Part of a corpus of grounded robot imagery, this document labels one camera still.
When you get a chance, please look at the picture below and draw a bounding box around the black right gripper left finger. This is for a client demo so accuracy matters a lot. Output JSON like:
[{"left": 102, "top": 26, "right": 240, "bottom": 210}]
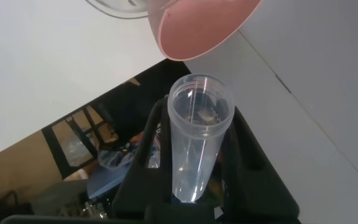
[{"left": 112, "top": 96, "right": 173, "bottom": 218}]

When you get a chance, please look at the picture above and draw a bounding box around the blue pigment test tube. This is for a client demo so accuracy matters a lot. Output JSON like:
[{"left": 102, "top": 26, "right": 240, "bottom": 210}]
[{"left": 167, "top": 73, "right": 235, "bottom": 203}]

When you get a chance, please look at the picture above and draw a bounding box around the black metal frame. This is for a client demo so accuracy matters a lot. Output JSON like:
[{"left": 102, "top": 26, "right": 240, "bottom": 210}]
[{"left": 41, "top": 104, "right": 121, "bottom": 180}]

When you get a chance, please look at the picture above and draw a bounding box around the dark background object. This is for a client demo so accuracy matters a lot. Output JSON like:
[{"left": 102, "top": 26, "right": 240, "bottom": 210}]
[{"left": 98, "top": 58, "right": 192, "bottom": 150}]

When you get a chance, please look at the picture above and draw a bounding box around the clear glass beaker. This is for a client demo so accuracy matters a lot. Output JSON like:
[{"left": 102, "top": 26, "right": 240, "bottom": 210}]
[{"left": 84, "top": 0, "right": 180, "bottom": 20}]

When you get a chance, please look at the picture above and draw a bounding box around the blue plastic bag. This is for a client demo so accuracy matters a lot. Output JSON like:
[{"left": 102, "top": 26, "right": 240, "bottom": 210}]
[{"left": 87, "top": 149, "right": 142, "bottom": 200}]

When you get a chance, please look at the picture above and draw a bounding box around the pink bowl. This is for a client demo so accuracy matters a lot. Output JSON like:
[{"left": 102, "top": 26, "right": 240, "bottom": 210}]
[{"left": 147, "top": 0, "right": 264, "bottom": 62}]

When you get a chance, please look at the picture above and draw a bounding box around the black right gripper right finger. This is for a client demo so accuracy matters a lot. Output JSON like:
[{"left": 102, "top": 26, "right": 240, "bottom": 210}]
[{"left": 209, "top": 105, "right": 301, "bottom": 223}]

